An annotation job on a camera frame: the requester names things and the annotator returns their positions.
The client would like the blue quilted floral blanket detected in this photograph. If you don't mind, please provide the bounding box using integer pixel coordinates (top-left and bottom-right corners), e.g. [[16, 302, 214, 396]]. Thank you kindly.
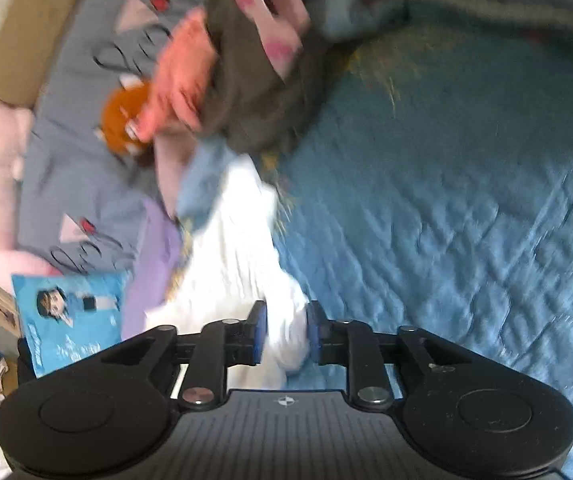
[[174, 0, 573, 480]]

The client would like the black jacket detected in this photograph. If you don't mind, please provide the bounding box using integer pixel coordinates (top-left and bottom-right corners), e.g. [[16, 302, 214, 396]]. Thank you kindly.
[[15, 337, 37, 388]]

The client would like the blue cartoon pillow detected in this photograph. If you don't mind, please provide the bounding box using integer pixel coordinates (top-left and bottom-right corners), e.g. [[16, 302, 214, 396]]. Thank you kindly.
[[10, 270, 134, 380]]

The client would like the tan headrest cushion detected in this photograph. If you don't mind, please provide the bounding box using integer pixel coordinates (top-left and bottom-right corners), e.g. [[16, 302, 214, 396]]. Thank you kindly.
[[0, 0, 88, 109]]

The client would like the red panda plush toy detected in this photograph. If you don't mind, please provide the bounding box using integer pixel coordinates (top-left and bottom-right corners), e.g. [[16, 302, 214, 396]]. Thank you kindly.
[[92, 80, 160, 160]]

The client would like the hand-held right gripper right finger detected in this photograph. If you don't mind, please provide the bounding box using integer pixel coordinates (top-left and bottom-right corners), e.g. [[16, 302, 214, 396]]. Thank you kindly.
[[307, 300, 472, 411]]

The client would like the dusty pink garment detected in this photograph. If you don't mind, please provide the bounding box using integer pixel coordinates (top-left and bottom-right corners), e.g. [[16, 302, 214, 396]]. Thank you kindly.
[[152, 127, 202, 218]]

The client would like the purple folded garment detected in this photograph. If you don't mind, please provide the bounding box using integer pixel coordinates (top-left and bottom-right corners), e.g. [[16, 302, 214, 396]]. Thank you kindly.
[[120, 194, 188, 343]]

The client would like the dark grey garment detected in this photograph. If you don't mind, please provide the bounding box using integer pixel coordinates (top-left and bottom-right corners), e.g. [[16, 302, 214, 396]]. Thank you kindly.
[[199, 0, 352, 157]]

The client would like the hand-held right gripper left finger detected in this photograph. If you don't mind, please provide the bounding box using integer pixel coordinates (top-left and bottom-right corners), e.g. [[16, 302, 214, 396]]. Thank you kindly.
[[99, 300, 268, 411]]

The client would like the grey printed sofa cover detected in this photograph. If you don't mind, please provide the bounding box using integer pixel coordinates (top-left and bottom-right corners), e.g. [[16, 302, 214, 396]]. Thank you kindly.
[[16, 0, 573, 278]]

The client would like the salmon pink garment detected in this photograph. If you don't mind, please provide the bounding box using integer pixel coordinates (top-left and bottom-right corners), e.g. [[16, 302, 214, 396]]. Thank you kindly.
[[135, 6, 224, 142]]

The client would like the white shirt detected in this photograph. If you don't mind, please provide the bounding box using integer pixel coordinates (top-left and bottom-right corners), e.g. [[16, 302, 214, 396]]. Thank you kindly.
[[145, 152, 313, 392]]

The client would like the light blue garment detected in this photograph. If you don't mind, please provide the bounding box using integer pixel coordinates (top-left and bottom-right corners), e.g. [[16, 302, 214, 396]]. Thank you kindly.
[[175, 135, 257, 233]]

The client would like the pink heart-print garment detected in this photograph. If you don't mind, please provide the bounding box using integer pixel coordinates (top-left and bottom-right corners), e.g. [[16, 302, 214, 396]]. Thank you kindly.
[[227, 0, 313, 81]]

